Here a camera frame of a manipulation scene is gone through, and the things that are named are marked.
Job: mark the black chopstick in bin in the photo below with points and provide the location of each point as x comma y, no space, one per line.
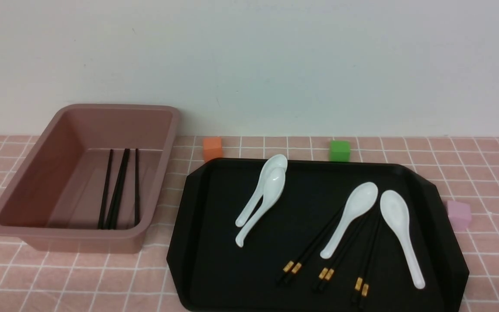
117,190
121,190
103,208
137,190

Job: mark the pink cube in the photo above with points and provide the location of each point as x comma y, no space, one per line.
459,214

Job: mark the pink checkered tablecloth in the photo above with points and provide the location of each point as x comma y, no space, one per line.
464,169

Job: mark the green cube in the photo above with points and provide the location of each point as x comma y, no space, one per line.
340,151

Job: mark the black plastic tray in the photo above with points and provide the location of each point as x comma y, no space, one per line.
212,274

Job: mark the orange cube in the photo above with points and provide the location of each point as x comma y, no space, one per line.
212,148

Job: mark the pink plastic bin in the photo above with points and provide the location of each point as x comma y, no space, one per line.
53,201

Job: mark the white ceramic spoon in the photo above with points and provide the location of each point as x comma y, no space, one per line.
361,200
395,212
272,191
277,161

